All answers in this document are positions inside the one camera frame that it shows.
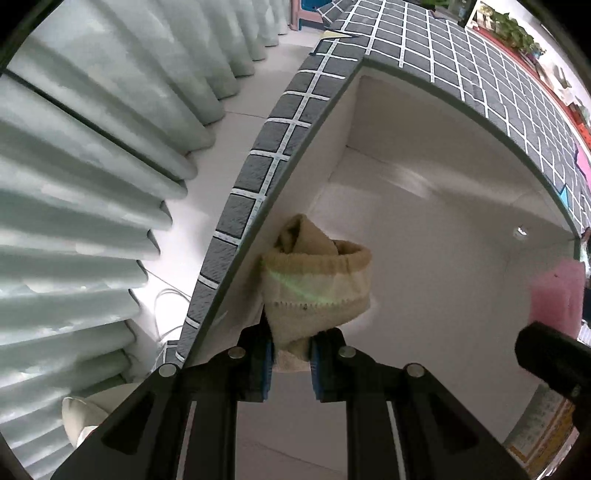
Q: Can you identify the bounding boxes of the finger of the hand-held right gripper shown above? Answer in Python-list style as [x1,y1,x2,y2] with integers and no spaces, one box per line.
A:
[515,320,591,403]

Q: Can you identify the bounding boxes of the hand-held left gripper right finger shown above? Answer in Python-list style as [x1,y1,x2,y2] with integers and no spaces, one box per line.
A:
[308,327,532,480]

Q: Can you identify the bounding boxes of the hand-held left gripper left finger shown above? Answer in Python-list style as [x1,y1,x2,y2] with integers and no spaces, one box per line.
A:
[51,323,278,480]

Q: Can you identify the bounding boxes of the pink cloth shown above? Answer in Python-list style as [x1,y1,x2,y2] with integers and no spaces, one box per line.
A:
[530,258,588,344]

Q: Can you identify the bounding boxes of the beige sock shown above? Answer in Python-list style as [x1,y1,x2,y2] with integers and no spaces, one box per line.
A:
[261,213,374,374]

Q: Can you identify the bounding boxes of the yellow printed sheet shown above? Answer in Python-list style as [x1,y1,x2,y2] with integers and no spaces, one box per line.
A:
[503,383,580,472]

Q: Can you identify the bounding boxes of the white slipper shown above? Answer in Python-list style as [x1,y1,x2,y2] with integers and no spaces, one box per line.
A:
[61,388,130,448]

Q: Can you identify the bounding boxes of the pale green curtain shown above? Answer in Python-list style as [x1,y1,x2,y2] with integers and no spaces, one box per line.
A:
[0,0,296,467]

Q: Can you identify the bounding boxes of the green potted plant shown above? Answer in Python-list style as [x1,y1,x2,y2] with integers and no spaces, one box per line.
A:
[480,4,546,58]

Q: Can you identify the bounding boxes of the grey checked star blanket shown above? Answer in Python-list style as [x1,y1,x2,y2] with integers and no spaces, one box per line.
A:
[157,0,591,370]

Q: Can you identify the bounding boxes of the pink plastic stool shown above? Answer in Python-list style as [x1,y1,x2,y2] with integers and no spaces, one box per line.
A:
[291,0,356,31]

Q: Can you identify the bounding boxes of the white cable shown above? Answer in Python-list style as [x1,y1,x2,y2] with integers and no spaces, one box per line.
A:
[154,288,185,343]

